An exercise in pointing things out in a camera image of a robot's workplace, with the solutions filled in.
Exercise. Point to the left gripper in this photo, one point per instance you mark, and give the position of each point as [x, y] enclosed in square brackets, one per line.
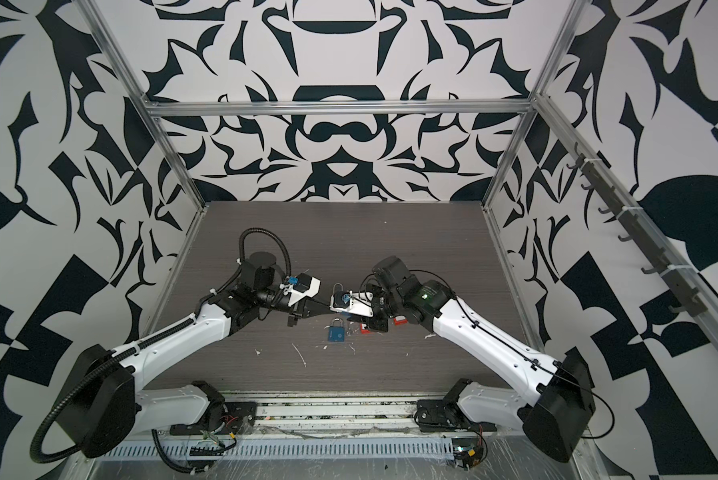
[318, 305]

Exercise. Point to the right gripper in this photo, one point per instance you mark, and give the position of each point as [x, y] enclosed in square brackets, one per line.
[375, 324]

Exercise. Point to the blue padlock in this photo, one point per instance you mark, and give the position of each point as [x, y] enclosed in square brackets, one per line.
[340, 298]
[336, 332]

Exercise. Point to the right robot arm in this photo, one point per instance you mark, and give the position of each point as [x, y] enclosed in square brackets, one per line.
[552, 401]

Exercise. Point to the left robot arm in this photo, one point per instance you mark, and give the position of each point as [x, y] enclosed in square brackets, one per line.
[106, 397]

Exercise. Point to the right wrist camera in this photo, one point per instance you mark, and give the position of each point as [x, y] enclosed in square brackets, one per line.
[360, 305]

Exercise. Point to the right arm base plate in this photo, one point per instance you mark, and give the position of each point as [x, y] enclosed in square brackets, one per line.
[442, 416]

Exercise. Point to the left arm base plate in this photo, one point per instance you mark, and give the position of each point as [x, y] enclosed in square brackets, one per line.
[229, 417]

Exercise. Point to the aluminium frame crossbar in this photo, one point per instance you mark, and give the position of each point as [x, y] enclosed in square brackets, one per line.
[179, 109]

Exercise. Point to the black hook rail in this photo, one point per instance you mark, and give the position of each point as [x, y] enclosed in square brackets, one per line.
[663, 260]

